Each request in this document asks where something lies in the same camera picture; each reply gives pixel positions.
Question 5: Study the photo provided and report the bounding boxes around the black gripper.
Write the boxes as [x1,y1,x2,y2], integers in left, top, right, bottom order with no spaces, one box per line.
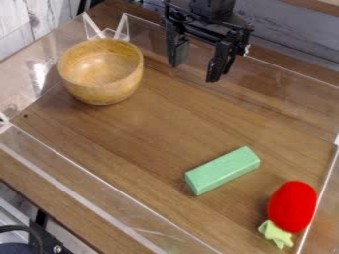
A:
[162,1,255,83]

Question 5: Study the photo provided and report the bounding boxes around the red plush strawberry toy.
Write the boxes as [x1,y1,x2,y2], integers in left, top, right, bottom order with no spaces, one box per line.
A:
[257,181,317,250]

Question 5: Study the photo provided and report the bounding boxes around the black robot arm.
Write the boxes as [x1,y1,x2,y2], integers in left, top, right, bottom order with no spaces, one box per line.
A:
[161,0,255,83]

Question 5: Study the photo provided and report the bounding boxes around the wooden bowl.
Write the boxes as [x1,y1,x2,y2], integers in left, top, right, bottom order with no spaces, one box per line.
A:
[57,39,144,105]

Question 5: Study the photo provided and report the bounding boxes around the clear acrylic tray barrier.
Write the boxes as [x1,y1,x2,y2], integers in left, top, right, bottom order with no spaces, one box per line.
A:
[0,18,339,254]

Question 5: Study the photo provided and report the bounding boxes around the green rectangular block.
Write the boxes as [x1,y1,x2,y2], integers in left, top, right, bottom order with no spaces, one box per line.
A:
[184,146,260,195]

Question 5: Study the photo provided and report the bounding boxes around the black metal bracket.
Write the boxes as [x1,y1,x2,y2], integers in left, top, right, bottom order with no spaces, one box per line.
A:
[29,210,74,254]

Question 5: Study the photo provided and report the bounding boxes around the black cable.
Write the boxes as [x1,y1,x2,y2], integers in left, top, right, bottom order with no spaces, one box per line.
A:
[0,224,45,254]

